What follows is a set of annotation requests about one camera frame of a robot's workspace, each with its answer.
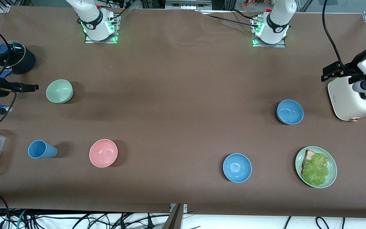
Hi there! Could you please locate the green bowl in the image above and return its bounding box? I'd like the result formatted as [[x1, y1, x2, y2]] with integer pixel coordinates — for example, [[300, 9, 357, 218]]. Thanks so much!
[[46, 79, 74, 104]]

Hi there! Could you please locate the blue bowl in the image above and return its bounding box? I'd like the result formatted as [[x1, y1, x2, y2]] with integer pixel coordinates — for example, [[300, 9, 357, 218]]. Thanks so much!
[[223, 153, 252, 183], [276, 100, 304, 125]]

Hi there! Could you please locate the pink bowl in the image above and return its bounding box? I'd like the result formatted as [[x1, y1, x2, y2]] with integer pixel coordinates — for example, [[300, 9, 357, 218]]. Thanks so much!
[[89, 139, 119, 168]]

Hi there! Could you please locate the dark blue saucepan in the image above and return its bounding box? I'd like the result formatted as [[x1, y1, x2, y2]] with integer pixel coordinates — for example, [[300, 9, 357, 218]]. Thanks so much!
[[0, 41, 36, 78]]

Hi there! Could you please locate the cream white toaster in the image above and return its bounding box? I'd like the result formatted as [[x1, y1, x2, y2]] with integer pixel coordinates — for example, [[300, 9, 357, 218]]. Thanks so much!
[[328, 75, 366, 122]]

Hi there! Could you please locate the glass lid with blue knob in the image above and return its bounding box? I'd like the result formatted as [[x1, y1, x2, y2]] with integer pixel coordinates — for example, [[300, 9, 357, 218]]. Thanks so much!
[[0, 41, 26, 68]]

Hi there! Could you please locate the blue cup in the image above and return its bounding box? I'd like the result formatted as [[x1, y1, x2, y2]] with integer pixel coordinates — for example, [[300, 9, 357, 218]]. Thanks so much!
[[28, 140, 58, 159]]

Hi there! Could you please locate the bread slice on plate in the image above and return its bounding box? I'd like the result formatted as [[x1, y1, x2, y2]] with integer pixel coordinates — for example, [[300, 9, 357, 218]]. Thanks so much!
[[302, 149, 317, 174]]

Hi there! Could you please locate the green lettuce leaf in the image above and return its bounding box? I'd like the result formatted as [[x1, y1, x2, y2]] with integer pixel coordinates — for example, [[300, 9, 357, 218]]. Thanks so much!
[[302, 153, 329, 186]]

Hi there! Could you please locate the green plate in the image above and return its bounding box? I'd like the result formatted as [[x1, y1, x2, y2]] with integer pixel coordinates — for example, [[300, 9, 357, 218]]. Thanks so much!
[[295, 146, 338, 189]]

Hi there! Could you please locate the black base power cable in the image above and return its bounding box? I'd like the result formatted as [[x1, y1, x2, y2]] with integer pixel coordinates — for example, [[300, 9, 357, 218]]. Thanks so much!
[[200, 9, 261, 29]]

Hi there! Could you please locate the teal cable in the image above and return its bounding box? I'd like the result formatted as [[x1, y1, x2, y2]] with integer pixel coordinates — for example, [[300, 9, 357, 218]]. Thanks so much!
[[16, 209, 28, 229]]

